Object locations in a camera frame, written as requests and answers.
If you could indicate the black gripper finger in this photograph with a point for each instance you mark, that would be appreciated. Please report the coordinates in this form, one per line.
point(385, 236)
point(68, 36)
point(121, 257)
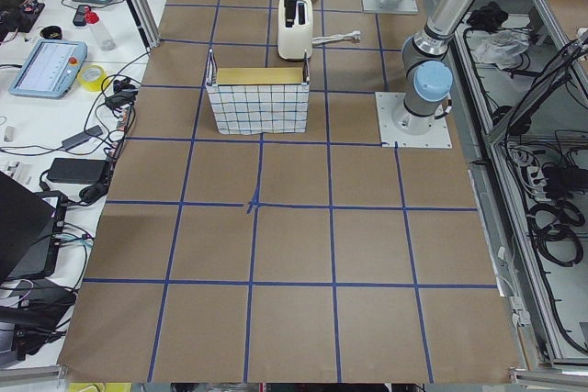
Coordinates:
point(290, 8)

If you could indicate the cream white toaster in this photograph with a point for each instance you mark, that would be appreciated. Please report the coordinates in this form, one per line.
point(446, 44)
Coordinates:
point(294, 44)

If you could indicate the light wooden board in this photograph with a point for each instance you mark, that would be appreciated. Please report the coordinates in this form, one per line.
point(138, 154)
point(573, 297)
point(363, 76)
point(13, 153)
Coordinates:
point(260, 76)

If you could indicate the clear bottle red cap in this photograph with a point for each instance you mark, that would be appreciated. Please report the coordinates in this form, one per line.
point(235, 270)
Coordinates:
point(99, 31)

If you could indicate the yellow tape roll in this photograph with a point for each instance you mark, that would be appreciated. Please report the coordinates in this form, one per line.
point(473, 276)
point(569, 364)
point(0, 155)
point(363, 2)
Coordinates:
point(92, 78)

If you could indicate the crumpled white cloth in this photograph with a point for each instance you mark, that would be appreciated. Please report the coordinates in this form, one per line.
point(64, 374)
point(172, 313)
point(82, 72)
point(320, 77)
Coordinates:
point(504, 49)

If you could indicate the small black bowl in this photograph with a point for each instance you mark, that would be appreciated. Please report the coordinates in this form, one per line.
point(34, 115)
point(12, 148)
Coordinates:
point(51, 32)

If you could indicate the near blue teach pendant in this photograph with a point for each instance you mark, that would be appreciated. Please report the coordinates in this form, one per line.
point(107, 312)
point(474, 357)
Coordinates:
point(50, 69)

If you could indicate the grey usb hub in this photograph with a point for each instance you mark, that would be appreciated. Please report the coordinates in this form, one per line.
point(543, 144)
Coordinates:
point(81, 137)

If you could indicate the black power adapter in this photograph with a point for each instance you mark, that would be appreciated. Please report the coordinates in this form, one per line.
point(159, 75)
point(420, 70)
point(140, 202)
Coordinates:
point(76, 171)

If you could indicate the black laptop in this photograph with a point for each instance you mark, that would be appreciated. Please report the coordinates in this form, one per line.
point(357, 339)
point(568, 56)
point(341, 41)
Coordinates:
point(30, 225)

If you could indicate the wire basket with checkered cloth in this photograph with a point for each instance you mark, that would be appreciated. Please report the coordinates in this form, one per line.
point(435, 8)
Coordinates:
point(257, 109)

